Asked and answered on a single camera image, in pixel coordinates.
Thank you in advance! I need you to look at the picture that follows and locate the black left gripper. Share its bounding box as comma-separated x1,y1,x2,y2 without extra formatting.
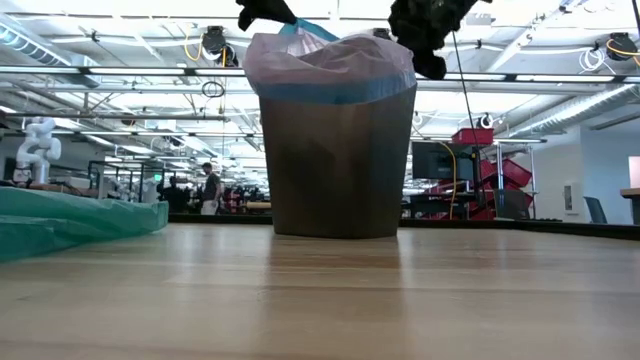
235,0,299,32

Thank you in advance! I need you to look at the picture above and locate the person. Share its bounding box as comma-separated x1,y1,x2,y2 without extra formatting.
162,175,190,215
199,161,223,217

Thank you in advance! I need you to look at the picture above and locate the yellow cable by monitor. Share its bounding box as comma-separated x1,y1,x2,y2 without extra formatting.
438,141,459,221

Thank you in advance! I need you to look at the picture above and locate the metal shelving rack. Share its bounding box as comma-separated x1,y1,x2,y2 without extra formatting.
409,137,549,221

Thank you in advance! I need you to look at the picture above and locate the pink trash bag blue drawstring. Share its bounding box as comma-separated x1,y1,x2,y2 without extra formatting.
241,18,419,107

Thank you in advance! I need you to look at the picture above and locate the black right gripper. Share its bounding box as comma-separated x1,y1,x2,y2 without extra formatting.
387,0,494,81

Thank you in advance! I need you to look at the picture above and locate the thin black hanging cable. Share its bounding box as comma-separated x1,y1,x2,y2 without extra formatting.
449,29,491,219

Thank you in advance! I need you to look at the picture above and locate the teal trash bag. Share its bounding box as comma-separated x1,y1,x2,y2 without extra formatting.
0,185,170,264

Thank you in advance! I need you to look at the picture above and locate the silver ventilation duct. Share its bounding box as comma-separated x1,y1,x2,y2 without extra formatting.
508,83,640,140
0,13,104,90

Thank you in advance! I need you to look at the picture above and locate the black monitor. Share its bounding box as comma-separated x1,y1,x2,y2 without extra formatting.
410,140,475,182

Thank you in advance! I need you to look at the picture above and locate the tilted red storage bin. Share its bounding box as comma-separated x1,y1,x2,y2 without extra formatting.
479,157,534,190

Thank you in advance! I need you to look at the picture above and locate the brown trash bin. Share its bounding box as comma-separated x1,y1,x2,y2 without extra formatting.
258,84,419,240

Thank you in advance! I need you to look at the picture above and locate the black aluminium frame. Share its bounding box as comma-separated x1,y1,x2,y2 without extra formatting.
167,212,640,242

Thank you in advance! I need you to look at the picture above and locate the wooden table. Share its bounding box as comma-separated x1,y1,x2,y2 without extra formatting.
618,186,640,226

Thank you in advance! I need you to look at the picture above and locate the dark office chair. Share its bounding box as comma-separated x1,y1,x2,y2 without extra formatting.
582,195,610,225

